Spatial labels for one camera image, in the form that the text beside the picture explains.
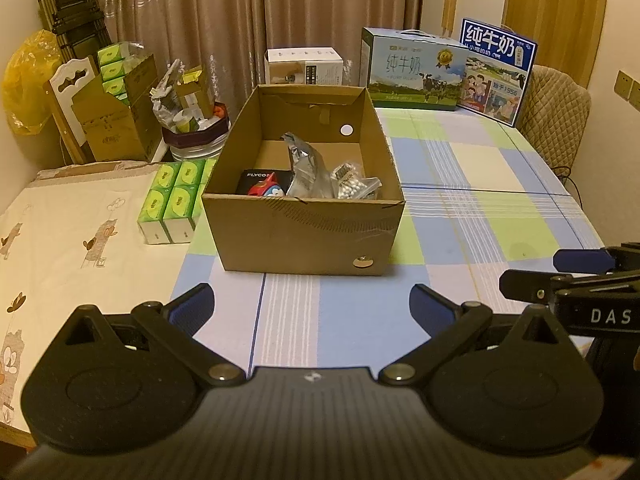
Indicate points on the brown cardboard box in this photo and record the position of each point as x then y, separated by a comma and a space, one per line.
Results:
300, 235

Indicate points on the yellow plastic bag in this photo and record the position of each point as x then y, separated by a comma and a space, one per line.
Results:
27, 85

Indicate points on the block of green tissue packs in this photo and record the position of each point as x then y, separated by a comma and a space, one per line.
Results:
175, 200

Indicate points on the brown tissue carton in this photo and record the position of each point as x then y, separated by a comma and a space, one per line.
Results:
115, 125

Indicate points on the silver foil bag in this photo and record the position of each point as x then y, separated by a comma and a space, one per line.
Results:
307, 170

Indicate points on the white carved chair back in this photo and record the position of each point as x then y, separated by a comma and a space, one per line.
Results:
72, 95

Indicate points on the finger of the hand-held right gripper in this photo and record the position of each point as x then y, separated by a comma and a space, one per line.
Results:
525, 284
582, 260

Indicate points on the dark blue milk carton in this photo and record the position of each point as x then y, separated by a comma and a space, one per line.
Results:
500, 75

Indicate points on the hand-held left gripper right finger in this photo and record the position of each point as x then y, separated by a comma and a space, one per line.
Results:
432, 310

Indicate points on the light blue milk carton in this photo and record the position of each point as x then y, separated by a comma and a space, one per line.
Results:
415, 75

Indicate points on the plaid tablecloth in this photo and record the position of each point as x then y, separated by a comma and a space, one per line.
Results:
475, 200

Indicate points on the green tissue packs in carton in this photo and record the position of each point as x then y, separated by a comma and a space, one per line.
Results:
112, 67

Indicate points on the brown patterned curtain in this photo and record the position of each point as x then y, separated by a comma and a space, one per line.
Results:
225, 20

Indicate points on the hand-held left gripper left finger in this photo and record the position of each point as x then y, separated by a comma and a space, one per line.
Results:
192, 310

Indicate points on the round tin of clutter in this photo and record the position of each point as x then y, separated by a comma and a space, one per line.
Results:
192, 130

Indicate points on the pair of wooden strips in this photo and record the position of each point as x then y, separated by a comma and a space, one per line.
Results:
449, 7

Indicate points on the black shaver box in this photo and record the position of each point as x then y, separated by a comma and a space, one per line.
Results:
257, 179

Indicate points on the white cardboard box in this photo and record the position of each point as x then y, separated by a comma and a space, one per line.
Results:
305, 67

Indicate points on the chair with quilted cover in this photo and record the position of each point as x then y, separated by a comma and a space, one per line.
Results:
552, 110

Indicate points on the beige wall socket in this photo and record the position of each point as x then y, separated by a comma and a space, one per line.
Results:
622, 84
635, 93

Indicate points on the black folding ladder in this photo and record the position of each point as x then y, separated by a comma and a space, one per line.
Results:
75, 5

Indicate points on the cartoon printed white cloth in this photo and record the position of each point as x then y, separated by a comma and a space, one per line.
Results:
75, 260

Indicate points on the blue cat robot toy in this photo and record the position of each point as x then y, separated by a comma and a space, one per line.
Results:
267, 189

